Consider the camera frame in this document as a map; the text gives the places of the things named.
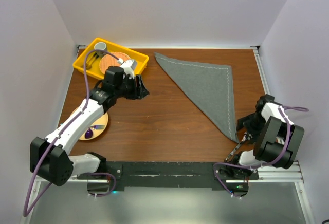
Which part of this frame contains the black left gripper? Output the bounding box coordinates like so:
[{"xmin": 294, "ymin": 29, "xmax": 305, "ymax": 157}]
[{"xmin": 115, "ymin": 74, "xmax": 149, "ymax": 100}]

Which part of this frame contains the silver metal spoon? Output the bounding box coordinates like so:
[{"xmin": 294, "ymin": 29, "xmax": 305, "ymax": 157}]
[{"xmin": 224, "ymin": 141, "xmax": 243, "ymax": 162}]

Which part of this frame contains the grey cloth napkin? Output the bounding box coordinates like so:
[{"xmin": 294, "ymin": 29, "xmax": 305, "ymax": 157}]
[{"xmin": 154, "ymin": 53, "xmax": 238, "ymax": 142}]

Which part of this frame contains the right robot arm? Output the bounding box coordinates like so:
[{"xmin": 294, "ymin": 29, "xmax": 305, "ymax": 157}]
[{"xmin": 228, "ymin": 94, "xmax": 308, "ymax": 179}]

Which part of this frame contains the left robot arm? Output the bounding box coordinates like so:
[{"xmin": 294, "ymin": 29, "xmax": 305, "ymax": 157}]
[{"xmin": 30, "ymin": 66, "xmax": 149, "ymax": 186}]

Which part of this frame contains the woven wicker plate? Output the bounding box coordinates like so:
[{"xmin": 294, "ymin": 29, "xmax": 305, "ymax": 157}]
[{"xmin": 99, "ymin": 52, "xmax": 130, "ymax": 74}]

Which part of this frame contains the yellow plastic tray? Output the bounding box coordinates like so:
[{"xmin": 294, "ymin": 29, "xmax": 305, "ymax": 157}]
[{"xmin": 72, "ymin": 37, "xmax": 150, "ymax": 81}]

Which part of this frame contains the pale yellow round plate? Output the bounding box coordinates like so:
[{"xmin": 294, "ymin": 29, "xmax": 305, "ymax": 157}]
[{"xmin": 79, "ymin": 113, "xmax": 109, "ymax": 141}]

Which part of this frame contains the dark cutlery in tray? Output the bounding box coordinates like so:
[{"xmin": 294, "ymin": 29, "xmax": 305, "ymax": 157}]
[{"xmin": 83, "ymin": 52, "xmax": 99, "ymax": 70}]

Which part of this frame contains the white ceramic cup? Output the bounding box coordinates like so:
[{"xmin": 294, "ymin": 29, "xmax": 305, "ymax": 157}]
[{"xmin": 94, "ymin": 42, "xmax": 107, "ymax": 56}]

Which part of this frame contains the iridescent fork on plate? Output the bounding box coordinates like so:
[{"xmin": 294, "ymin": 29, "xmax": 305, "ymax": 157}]
[{"xmin": 89, "ymin": 125, "xmax": 105, "ymax": 130}]

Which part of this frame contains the purple iridescent spoon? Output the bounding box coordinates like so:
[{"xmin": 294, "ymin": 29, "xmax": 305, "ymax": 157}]
[{"xmin": 84, "ymin": 128, "xmax": 93, "ymax": 140}]

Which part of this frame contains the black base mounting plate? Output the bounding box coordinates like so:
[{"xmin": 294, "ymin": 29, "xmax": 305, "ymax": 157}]
[{"xmin": 77, "ymin": 161, "xmax": 259, "ymax": 200}]

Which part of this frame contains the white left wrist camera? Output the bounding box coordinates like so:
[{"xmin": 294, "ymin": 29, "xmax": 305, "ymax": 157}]
[{"xmin": 120, "ymin": 59, "xmax": 137, "ymax": 79}]

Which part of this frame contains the aluminium frame rail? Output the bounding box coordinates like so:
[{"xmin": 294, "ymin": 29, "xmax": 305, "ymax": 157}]
[{"xmin": 19, "ymin": 44, "xmax": 317, "ymax": 224}]

